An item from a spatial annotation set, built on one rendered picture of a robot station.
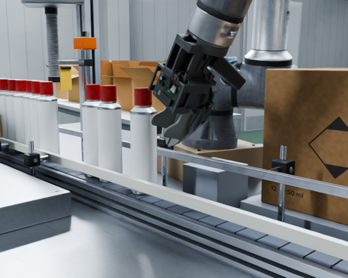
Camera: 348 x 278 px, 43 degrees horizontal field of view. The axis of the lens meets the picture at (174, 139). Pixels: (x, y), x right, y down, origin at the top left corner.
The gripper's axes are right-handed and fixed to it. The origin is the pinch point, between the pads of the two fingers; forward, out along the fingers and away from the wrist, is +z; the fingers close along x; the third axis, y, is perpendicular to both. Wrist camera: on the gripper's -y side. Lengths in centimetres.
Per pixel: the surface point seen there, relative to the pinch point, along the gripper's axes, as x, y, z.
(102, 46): -392, -278, 185
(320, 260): 32.8, 3.5, -5.6
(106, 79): -201, -145, 115
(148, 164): -2.2, 1.2, 7.6
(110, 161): -12.0, 1.5, 14.8
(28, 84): -53, 1, 21
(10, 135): -54, 2, 40
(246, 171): 14.1, -3.3, -3.5
